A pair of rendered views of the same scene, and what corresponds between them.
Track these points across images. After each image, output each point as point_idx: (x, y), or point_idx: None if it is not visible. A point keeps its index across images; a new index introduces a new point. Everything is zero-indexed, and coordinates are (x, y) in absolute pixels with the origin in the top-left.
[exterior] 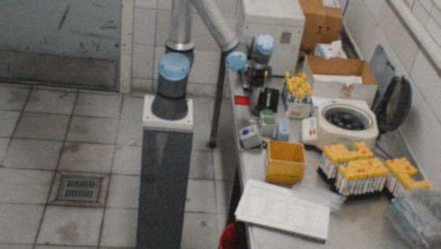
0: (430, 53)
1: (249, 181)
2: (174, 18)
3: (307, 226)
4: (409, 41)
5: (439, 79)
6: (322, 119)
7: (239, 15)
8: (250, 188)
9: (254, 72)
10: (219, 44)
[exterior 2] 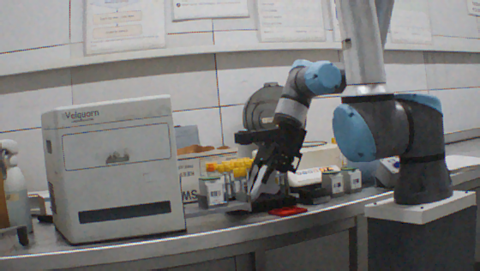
0: (270, 47)
1: (450, 169)
2: (380, 36)
3: (455, 157)
4: (188, 78)
5: (280, 67)
6: (320, 147)
7: (84, 153)
8: (458, 166)
9: (303, 133)
10: (382, 53)
